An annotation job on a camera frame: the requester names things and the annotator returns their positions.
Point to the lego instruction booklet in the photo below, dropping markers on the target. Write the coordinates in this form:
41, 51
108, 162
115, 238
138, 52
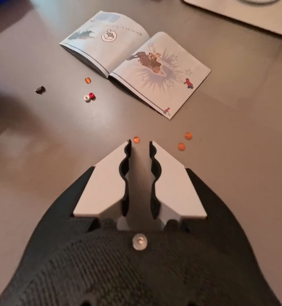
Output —
169, 71

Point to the small black lego piece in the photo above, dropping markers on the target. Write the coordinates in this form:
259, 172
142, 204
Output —
40, 89

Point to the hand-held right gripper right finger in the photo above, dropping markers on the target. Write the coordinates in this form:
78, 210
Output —
176, 191

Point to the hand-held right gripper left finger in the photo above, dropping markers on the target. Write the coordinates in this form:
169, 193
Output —
100, 191

